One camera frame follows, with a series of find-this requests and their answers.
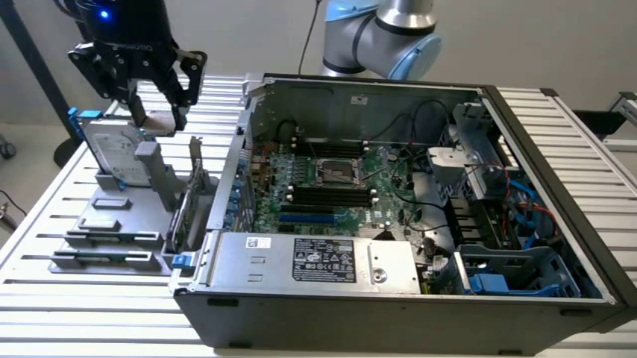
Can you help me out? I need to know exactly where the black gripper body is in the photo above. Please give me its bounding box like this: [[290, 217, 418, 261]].
[[91, 36, 182, 93]]

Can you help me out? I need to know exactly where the square CPU chip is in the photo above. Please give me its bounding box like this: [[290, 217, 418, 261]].
[[143, 110, 176, 136]]

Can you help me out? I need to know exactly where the CPU socket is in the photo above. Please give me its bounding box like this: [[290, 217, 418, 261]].
[[310, 157, 363, 186]]

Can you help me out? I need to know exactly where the hard disk with blue carrier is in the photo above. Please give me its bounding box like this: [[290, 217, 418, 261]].
[[66, 107, 154, 192]]

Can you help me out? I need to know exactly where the graphics card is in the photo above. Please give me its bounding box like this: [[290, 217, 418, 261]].
[[166, 135, 221, 255]]

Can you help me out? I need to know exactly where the grey parts rack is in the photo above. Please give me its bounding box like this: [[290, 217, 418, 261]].
[[47, 140, 221, 277]]

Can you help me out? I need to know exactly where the black expansion slot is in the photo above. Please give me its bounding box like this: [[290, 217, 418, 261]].
[[279, 204, 335, 216]]

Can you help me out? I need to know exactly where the green RAM stick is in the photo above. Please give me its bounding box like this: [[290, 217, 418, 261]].
[[64, 230, 163, 242]]

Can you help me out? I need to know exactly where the blue expansion slot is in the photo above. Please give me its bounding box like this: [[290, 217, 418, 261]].
[[278, 213, 335, 225]]

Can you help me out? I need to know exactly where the green motherboard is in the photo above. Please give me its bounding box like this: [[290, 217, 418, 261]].
[[242, 142, 425, 240]]

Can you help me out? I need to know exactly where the silver power supply unit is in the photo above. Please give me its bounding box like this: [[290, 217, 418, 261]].
[[206, 232, 424, 296]]

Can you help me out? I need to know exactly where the grey metal drive cage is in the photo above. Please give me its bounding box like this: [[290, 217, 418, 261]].
[[425, 101, 525, 203]]

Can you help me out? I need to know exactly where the black open PC case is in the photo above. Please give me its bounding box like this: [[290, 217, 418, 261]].
[[166, 72, 632, 357]]

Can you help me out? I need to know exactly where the blue plastic disk bay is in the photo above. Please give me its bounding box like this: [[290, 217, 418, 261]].
[[454, 243, 582, 300]]

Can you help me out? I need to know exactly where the black frame pole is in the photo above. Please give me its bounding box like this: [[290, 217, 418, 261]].
[[0, 0, 76, 130]]

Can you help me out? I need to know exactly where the black cable behind arm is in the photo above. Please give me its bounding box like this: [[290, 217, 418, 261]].
[[297, 0, 325, 75]]

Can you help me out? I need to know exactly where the black looped wire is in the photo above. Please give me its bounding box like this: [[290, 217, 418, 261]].
[[386, 98, 452, 180]]

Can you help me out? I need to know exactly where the blue flat wire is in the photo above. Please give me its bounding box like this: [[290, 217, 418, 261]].
[[506, 178, 544, 249]]

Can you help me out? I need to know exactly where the red wire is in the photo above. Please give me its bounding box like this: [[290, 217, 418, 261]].
[[501, 166, 560, 242]]

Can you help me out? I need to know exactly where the aluminium profile rail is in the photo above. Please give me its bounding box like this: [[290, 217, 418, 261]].
[[600, 90, 637, 143]]

